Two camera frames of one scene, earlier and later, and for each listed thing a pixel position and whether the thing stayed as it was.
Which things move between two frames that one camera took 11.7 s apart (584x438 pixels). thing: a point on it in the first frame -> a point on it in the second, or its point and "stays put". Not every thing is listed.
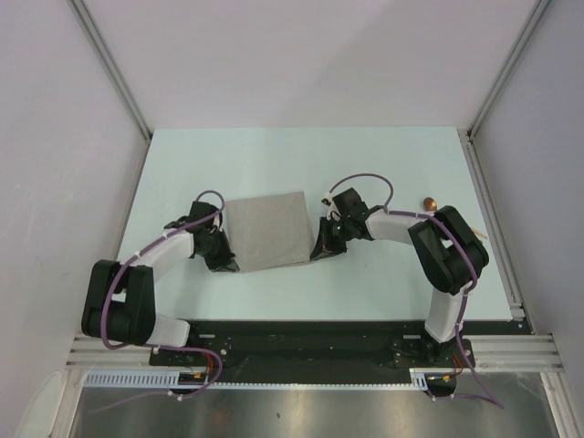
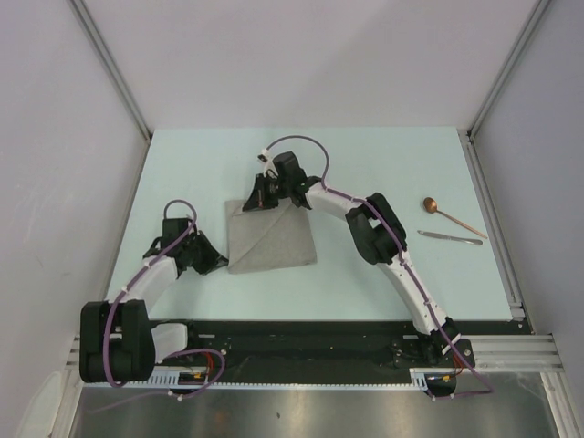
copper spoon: (430, 204) stays put
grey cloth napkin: (269, 231) stays put
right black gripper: (320, 251) -> (259, 199)
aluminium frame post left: (88, 23) stays put
